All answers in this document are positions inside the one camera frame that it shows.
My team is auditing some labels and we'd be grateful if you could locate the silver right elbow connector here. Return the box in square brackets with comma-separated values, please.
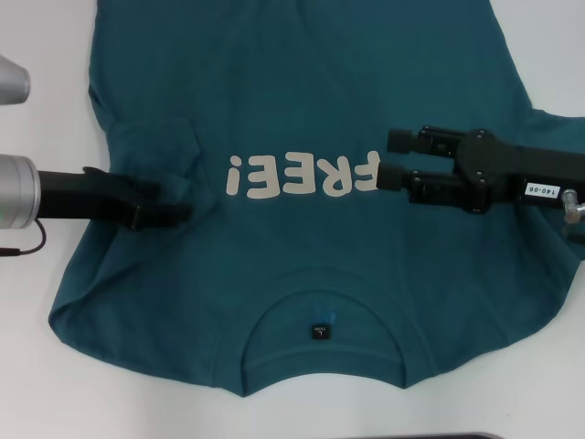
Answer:
[560, 188, 585, 226]

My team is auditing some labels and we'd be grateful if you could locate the dark left arm cable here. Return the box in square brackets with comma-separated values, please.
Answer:
[0, 219, 48, 260]

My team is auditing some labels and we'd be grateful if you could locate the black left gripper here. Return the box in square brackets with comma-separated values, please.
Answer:
[36, 166, 194, 232]

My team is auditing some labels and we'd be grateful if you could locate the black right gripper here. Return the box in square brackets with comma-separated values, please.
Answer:
[375, 123, 585, 217]

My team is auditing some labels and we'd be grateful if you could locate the teal T-shirt with FREE print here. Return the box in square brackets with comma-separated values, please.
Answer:
[48, 0, 585, 398]

